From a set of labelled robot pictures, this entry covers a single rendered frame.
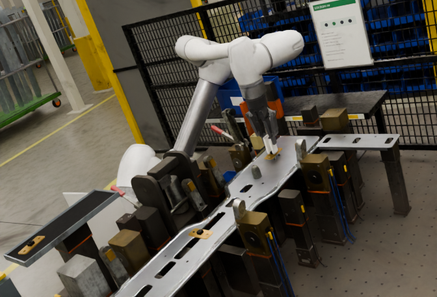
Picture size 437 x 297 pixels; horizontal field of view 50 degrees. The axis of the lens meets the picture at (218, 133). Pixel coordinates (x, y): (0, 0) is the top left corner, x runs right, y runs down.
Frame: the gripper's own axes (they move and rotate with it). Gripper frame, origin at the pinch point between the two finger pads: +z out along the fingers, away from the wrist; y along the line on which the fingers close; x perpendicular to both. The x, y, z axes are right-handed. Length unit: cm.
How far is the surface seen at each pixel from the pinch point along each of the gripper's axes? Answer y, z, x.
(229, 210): -1.8, 6.5, 33.3
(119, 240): 16, -2, 64
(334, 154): -20.5, 8.6, -8.4
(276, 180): -9.3, 6.5, 14.3
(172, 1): 175, -44, -152
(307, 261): -17.6, 34.1, 21.9
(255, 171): -1.0, 3.4, 13.7
